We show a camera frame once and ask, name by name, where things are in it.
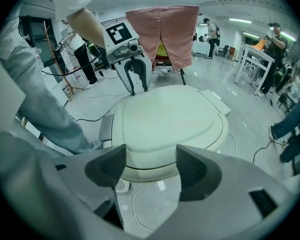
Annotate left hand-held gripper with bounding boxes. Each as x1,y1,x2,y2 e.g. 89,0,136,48
104,21,154,97

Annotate wooden coat rack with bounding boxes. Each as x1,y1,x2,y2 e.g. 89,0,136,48
43,20,85,102

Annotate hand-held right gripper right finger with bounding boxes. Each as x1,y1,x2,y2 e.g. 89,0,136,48
164,143,291,240

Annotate black chair base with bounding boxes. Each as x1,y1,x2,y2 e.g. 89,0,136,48
152,61,188,87

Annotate white power strip cable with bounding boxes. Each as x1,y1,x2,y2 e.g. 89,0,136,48
132,182,166,234

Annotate black chair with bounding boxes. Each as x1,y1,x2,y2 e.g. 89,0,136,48
218,44,231,59

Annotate person's blue jeans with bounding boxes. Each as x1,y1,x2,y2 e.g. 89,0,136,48
13,66,105,159

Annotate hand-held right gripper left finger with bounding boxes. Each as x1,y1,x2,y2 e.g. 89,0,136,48
47,143,128,231

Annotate pink cloth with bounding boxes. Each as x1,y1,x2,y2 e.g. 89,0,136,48
125,4,200,71

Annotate person's left forearm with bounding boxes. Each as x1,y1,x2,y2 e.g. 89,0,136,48
67,5,108,50

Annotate beige pedal trash bin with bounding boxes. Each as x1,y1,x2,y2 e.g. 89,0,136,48
98,88,232,182

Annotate white long-legged table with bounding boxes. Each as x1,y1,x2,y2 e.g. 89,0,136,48
233,43,276,97

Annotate beige plastic bin lid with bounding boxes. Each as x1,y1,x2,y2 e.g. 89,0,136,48
111,85,230,160

